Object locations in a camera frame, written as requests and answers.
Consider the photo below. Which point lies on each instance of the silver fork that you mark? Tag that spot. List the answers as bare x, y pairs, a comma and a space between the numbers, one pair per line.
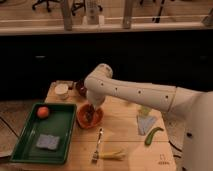
96, 152

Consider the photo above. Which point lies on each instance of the green plastic cup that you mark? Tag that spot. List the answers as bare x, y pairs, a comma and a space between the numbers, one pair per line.
144, 111

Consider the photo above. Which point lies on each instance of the dark red grape bunch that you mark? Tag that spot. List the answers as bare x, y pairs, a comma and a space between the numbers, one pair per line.
89, 113

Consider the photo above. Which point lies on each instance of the white round container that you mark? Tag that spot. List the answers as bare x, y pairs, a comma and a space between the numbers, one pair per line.
61, 90

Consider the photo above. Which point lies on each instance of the green plastic tray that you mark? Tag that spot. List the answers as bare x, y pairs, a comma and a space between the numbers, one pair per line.
60, 123

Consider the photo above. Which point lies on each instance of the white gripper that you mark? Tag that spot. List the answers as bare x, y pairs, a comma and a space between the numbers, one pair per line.
95, 100

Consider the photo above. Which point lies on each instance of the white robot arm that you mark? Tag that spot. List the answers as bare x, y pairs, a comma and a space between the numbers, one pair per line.
195, 106

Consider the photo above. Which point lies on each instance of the yellow banana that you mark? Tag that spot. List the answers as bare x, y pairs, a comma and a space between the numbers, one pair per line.
118, 155

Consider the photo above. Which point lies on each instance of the orange red bowl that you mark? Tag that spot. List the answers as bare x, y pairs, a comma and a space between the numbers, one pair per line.
83, 123

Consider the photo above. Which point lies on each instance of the light blue cloth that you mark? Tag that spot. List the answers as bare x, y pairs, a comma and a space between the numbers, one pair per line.
145, 124

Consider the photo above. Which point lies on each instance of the dark brown bowl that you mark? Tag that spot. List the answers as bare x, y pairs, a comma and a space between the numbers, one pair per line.
81, 89

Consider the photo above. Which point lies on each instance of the orange fruit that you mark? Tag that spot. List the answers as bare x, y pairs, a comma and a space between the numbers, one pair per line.
43, 112

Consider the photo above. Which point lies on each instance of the blue grey sponge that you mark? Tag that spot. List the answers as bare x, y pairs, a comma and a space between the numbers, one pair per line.
49, 142

